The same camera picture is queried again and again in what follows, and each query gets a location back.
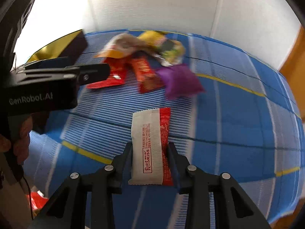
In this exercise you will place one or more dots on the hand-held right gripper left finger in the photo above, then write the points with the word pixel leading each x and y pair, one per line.
pixel 127 162

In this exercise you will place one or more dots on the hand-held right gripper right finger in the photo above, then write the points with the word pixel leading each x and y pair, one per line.
pixel 172 162

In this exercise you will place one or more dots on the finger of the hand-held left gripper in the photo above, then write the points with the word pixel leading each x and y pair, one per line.
pixel 52 62
pixel 95 74

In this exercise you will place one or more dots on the white and red snack packet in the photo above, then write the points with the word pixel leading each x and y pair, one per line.
pixel 145 148

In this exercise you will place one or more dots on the gold metal tin tray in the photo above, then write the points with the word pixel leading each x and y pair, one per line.
pixel 71 45

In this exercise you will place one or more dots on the orange and silver snack bag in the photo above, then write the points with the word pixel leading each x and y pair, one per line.
pixel 120 46

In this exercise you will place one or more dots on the yellow green snack packet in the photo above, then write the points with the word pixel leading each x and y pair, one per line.
pixel 166 50

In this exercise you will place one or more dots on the purple snack packet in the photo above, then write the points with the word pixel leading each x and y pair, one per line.
pixel 181 82

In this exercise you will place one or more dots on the person's left hand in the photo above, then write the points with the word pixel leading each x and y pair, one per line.
pixel 22 136

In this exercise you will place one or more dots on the red orange snack bar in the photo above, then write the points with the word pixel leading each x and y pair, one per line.
pixel 145 74

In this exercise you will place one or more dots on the blue plaid tablecloth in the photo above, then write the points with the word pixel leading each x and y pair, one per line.
pixel 226 124

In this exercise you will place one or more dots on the red bag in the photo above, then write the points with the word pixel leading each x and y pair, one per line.
pixel 35 201

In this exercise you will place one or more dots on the wooden door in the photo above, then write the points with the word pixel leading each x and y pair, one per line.
pixel 294 57

